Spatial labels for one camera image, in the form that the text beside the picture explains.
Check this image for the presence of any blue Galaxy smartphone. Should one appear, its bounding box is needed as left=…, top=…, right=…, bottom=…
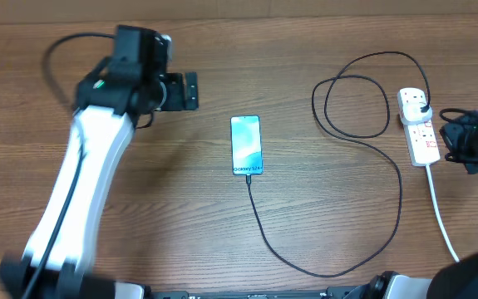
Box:
left=230, top=115, right=264, bottom=175

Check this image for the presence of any black USB charger cable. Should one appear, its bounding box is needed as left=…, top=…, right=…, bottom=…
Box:
left=244, top=51, right=432, bottom=279

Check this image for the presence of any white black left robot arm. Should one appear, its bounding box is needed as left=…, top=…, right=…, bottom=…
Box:
left=0, top=25, right=199, bottom=298

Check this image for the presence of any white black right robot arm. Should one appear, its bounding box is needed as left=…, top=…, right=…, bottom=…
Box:
left=346, top=87, right=478, bottom=299

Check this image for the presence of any white charger plug adapter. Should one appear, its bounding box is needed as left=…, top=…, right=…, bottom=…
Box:
left=400, top=102, right=433, bottom=125

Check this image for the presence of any white power strip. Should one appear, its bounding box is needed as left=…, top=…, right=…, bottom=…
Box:
left=397, top=87, right=440, bottom=167

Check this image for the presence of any white power strip cord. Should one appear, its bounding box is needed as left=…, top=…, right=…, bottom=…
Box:
left=424, top=164, right=461, bottom=263

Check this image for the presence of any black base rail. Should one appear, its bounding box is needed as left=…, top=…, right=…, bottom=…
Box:
left=144, top=285, right=367, bottom=299

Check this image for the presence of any brown cardboard wall panel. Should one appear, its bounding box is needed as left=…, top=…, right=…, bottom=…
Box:
left=0, top=0, right=478, bottom=24

